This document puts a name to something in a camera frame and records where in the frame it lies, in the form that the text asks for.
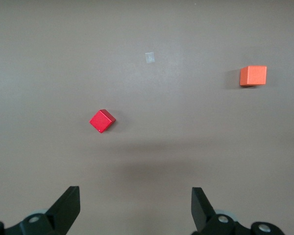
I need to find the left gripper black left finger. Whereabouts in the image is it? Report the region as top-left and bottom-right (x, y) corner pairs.
(0, 186), (81, 235)

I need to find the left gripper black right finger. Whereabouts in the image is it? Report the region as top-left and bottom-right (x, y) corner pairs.
(191, 187), (285, 235)

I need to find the red wooden block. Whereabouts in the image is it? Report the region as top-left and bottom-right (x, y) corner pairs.
(89, 109), (117, 134)

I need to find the orange wooden block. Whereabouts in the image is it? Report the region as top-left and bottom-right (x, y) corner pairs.
(239, 65), (268, 87)

